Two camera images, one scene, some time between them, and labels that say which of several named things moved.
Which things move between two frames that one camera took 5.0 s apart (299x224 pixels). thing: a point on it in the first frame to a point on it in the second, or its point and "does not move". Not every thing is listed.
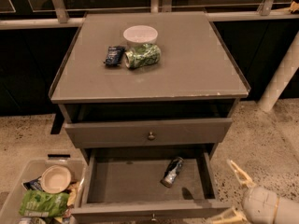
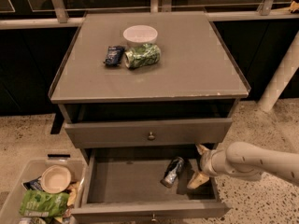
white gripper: (258, 202) to (206, 162)
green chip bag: (37, 203) does not move
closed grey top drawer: (124, 133) does not move
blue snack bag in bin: (33, 185) does not move
